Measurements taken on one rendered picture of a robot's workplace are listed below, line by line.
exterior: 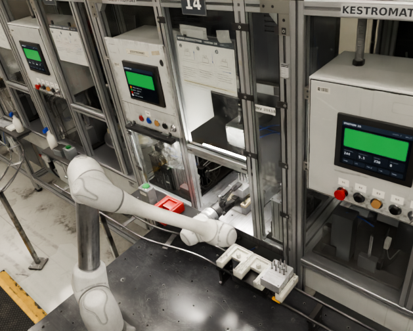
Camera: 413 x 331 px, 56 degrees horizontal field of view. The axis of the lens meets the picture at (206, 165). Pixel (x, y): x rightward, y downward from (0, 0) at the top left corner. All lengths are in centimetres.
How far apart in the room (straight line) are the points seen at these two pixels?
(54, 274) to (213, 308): 178
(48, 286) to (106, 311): 160
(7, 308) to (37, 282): 28
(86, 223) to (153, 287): 58
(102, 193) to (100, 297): 53
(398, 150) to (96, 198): 104
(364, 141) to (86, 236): 120
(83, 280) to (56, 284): 144
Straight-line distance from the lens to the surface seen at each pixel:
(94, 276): 194
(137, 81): 192
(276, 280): 176
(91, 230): 179
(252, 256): 191
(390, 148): 128
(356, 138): 131
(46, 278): 347
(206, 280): 211
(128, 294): 216
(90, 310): 183
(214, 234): 169
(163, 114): 191
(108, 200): 152
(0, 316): 339
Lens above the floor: 230
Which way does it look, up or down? 34 degrees down
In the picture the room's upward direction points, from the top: 9 degrees counter-clockwise
